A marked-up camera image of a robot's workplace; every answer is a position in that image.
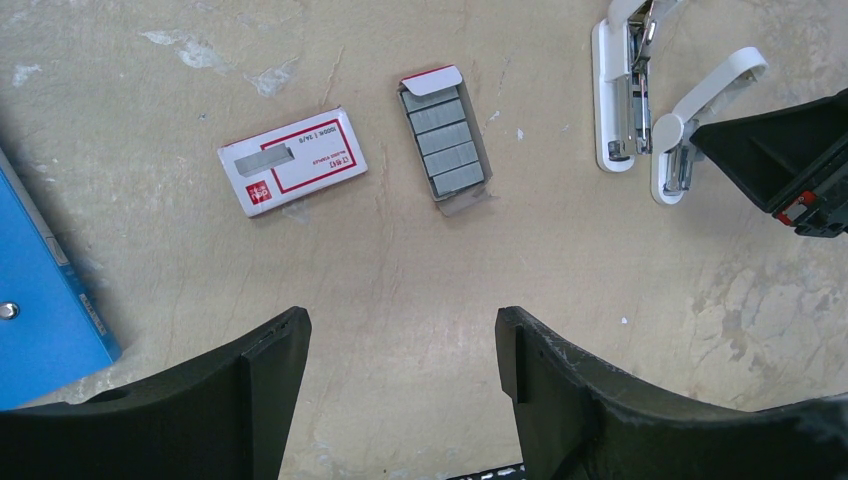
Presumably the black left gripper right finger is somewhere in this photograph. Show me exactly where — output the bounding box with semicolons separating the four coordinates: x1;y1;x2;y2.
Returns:
495;306;847;479

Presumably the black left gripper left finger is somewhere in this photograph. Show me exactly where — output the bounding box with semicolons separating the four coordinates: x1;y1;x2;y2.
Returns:
1;307;312;479

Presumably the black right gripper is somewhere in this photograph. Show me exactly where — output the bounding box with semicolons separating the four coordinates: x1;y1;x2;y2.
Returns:
691;90;847;238

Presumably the red white staple box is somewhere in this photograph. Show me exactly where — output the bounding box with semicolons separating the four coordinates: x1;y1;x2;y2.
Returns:
217;108;368;217

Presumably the blue plastic sheet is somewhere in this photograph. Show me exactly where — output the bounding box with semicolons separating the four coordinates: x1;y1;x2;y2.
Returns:
1;158;122;410

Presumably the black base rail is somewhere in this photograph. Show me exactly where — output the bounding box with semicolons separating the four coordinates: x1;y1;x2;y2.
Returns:
449;463;527;480

